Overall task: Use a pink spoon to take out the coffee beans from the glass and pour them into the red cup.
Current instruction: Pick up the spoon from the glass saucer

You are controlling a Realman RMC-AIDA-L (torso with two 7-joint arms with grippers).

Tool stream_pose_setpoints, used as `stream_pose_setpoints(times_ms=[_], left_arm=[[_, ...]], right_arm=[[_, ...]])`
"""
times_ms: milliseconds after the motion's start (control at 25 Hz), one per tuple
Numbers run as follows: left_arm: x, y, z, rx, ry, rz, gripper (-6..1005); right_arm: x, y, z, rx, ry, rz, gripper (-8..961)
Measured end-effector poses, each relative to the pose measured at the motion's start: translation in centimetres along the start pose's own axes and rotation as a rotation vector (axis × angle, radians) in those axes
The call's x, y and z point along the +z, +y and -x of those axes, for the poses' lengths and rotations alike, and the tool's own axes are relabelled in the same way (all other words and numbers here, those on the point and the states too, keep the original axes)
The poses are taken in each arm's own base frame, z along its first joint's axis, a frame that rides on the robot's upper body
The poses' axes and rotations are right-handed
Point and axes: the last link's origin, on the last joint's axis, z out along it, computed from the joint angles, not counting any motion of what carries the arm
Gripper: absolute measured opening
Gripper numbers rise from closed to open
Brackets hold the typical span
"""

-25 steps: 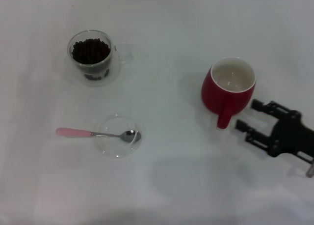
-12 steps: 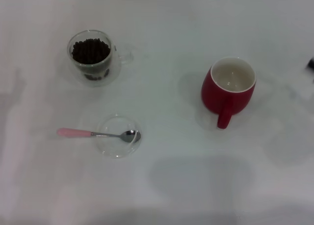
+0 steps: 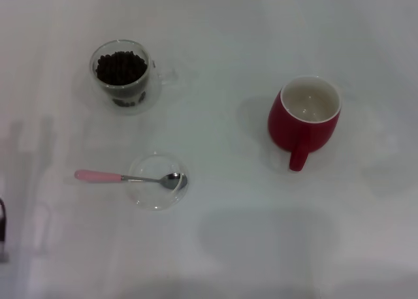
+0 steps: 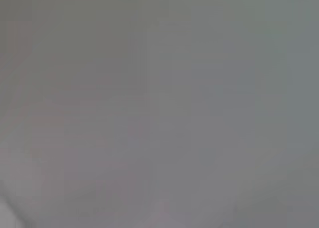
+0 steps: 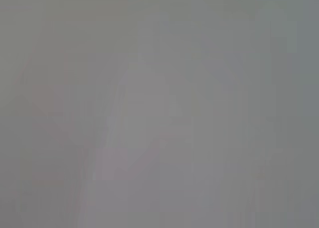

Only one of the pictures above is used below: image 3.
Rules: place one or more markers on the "clear glass saucer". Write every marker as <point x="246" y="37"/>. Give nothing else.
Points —
<point x="153" y="198"/>

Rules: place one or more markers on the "coffee beans pile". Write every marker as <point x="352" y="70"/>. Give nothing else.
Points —
<point x="121" y="67"/>

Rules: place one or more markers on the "clear double-wall glass cup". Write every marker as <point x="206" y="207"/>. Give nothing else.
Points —
<point x="99" y="95"/>

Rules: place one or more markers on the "red ceramic mug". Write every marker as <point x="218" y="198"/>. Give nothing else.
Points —
<point x="303" y="134"/>

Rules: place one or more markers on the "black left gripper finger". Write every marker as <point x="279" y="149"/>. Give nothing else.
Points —
<point x="2" y="224"/>

